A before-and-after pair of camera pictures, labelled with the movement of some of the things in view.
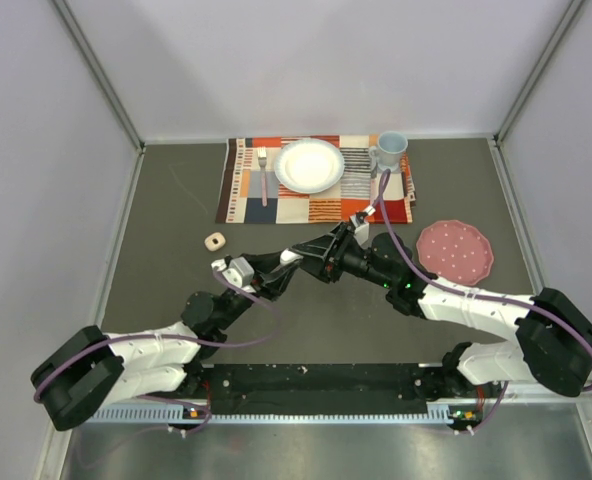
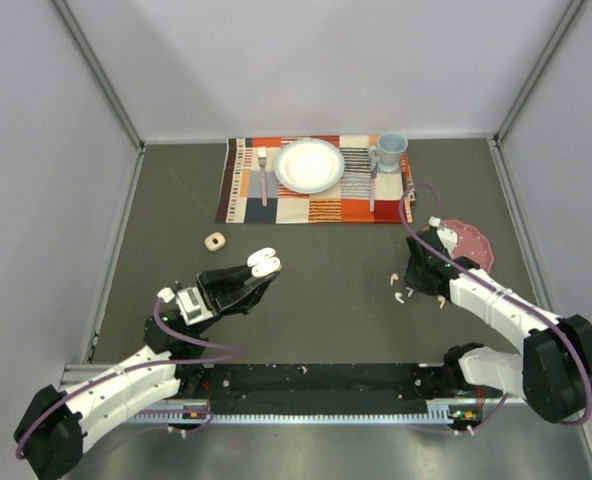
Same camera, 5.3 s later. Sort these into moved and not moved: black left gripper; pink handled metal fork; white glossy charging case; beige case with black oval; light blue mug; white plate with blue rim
Moved: black left gripper; white glossy charging case
Not moved: white plate with blue rim; light blue mug; pink handled metal fork; beige case with black oval
